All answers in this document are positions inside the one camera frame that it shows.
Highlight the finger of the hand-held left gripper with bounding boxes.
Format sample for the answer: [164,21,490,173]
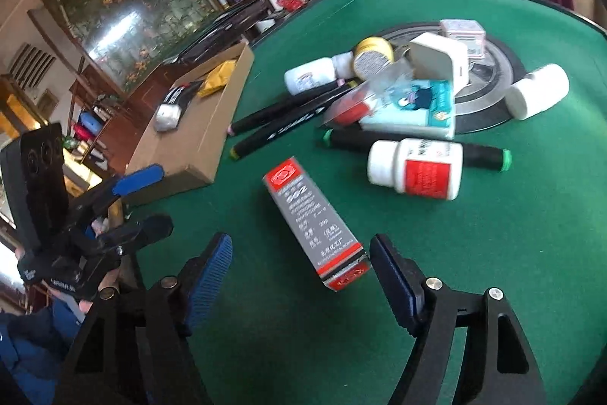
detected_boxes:
[80,214,174,264]
[71,164,165,226]

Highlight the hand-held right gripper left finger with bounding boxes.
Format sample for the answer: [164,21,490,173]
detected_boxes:
[57,232,234,405]

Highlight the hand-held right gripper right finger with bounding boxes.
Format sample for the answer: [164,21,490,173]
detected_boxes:
[369,234,551,405]

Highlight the cardboard box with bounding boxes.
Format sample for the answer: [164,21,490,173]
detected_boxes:
[126,42,255,197]

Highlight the grey red glue box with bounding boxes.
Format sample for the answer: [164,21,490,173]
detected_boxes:
[262,157,371,292]

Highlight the white bottle red label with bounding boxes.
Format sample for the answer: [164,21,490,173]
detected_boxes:
[367,138,463,201]

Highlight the black marker green caps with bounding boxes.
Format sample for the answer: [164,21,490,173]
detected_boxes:
[322,127,513,173]

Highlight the clear package red print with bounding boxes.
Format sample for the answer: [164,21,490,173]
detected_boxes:
[327,63,413,128]

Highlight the black tube white cap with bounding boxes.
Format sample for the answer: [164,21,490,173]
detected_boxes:
[154,81,204,133]

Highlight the yellow packet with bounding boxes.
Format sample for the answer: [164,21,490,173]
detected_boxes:
[197,60,237,98]

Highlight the black marker yellow cap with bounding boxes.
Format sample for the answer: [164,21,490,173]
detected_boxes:
[230,89,356,160]

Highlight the black marker pink cap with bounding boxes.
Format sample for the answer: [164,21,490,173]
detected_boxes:
[228,77,361,136]

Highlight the person's blue clothing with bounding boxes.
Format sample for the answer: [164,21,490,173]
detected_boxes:
[0,298,83,405]

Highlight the cartoon print tissue pack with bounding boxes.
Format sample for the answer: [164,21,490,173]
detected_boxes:
[360,80,456,140]

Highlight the large floral painting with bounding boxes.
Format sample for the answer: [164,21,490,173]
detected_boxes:
[40,0,223,97]

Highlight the white bottle pink print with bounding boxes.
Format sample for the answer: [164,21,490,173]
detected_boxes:
[283,54,356,96]

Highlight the yellow round jar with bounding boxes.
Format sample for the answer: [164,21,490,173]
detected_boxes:
[353,37,394,80]

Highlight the round metal table centre disc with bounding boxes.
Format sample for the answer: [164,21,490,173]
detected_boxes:
[379,24,527,135]

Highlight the white charger adapter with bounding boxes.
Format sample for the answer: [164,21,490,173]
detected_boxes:
[408,32,469,90]

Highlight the plain white bottle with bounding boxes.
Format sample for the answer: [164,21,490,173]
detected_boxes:
[503,64,570,121]

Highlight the small white carton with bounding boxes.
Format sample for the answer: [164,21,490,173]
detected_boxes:
[439,20,487,58]

